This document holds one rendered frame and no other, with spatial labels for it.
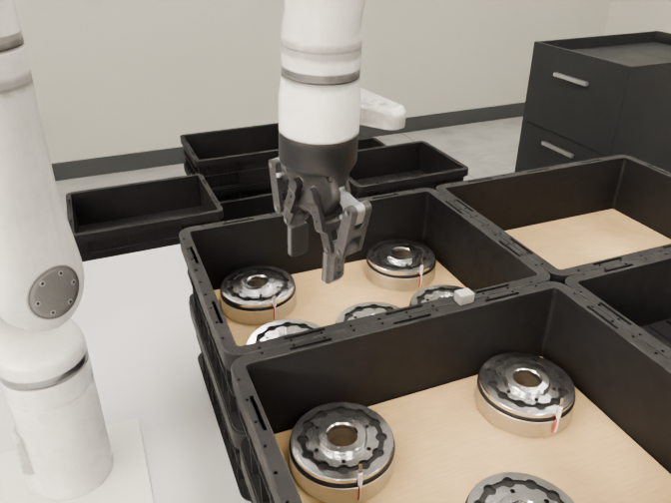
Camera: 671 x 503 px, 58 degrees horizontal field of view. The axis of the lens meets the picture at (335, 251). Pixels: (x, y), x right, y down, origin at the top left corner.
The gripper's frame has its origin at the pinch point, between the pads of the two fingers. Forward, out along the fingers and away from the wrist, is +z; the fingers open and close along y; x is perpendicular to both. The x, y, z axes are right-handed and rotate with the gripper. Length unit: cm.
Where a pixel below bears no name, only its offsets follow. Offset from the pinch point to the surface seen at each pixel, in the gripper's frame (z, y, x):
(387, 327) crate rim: 5.7, 8.6, 3.3
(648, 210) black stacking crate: 13, 5, 69
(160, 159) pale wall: 116, -274, 97
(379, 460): 11.8, 17.3, -5.0
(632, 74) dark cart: 16, -44, 156
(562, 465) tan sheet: 14.3, 27.3, 10.8
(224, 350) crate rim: 6.3, 1.1, -11.9
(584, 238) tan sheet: 16, 2, 56
